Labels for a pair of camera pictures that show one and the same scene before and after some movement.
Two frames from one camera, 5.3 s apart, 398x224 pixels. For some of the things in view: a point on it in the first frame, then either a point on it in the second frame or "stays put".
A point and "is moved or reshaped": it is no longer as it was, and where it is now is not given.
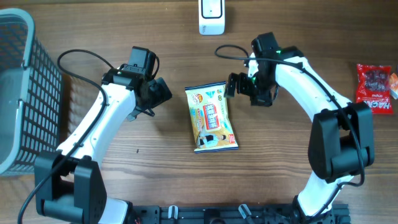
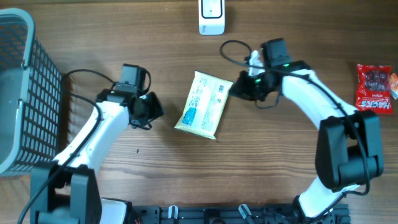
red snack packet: (373, 88) stays put
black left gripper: (161, 93) to (157, 111)
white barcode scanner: (211, 17) stays put
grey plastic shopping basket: (32, 95) stays put
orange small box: (393, 85) stays put
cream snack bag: (212, 125) is moved or reshaped
